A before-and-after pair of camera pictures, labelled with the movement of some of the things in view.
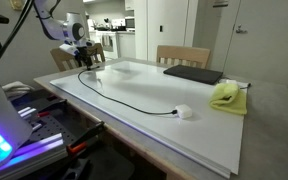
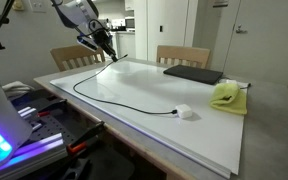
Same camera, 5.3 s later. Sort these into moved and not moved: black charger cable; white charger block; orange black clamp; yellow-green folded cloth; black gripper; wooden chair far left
Moved: black charger cable; black gripper
Not moved: wooden chair far left; white charger block; orange black clamp; yellow-green folded cloth
